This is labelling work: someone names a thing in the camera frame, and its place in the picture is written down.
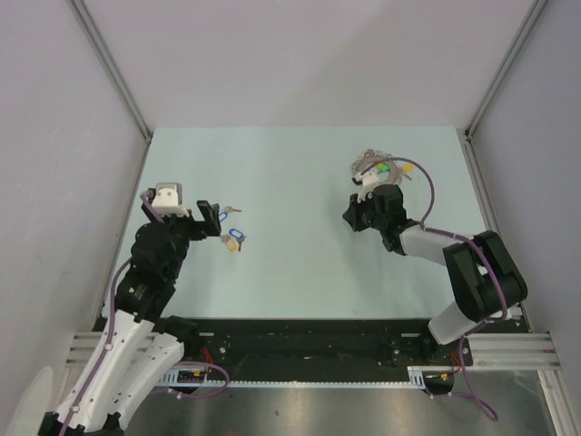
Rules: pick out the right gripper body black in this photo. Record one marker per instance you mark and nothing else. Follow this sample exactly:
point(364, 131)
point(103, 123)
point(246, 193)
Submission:
point(364, 213)

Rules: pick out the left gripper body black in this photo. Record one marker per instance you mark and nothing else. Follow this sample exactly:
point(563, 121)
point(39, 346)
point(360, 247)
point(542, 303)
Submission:
point(184, 226)

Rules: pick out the large metal keyring organizer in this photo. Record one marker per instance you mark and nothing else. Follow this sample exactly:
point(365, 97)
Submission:
point(390, 172)

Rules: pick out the yellow tag key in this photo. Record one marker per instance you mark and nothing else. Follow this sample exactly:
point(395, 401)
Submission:
point(233, 246)
point(406, 170)

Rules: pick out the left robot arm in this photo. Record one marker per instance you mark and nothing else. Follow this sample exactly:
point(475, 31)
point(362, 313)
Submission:
point(137, 346)

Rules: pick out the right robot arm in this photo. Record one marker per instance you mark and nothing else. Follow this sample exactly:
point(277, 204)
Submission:
point(484, 278)

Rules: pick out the blue tag key upper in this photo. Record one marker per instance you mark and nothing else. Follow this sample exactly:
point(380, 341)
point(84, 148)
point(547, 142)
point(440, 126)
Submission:
point(226, 212)

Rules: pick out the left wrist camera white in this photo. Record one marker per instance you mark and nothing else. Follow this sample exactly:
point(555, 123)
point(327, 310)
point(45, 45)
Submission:
point(167, 200)

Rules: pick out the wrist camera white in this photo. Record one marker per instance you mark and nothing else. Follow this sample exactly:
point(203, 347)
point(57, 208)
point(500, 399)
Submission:
point(167, 200)
point(366, 182)

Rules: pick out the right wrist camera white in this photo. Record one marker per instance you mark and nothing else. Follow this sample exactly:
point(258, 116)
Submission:
point(366, 182)

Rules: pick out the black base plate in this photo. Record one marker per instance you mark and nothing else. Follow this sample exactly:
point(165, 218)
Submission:
point(319, 350)

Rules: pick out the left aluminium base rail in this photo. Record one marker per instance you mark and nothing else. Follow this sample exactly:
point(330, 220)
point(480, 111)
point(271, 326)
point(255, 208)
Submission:
point(82, 348)

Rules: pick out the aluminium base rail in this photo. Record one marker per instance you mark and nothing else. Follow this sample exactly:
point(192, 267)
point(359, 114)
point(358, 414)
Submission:
point(512, 352)
point(82, 348)

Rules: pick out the white slotted cable duct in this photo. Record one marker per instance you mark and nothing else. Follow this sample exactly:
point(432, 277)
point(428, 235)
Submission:
point(411, 377)

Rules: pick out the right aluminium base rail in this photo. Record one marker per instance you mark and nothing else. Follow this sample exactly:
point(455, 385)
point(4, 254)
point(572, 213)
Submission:
point(512, 352)

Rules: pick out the left aluminium frame post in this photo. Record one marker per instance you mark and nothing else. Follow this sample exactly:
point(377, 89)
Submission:
point(102, 51)

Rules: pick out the aluminium frame post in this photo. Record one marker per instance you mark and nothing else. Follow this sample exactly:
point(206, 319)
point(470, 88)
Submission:
point(102, 51)
point(508, 62)

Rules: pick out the right aluminium frame post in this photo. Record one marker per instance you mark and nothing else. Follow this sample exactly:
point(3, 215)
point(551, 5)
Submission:
point(508, 62)

